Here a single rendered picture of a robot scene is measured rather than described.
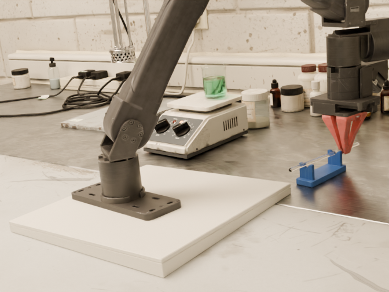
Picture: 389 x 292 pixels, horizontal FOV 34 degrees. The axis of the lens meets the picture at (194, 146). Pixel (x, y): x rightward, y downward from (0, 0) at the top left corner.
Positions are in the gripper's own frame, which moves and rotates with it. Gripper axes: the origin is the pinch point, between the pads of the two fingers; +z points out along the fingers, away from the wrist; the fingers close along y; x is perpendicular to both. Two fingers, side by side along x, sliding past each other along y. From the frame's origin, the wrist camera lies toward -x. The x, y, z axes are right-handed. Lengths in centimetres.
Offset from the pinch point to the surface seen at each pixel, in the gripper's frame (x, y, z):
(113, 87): -24, 99, 0
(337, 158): 3.5, -0.7, 0.8
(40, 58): -24, 142, -8
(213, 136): 4.4, 27.9, 0.3
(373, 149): -9.9, 0.5, 2.6
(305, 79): -31.6, 31.7, -5.2
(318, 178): 10.1, -1.4, 2.4
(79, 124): 7, 72, 2
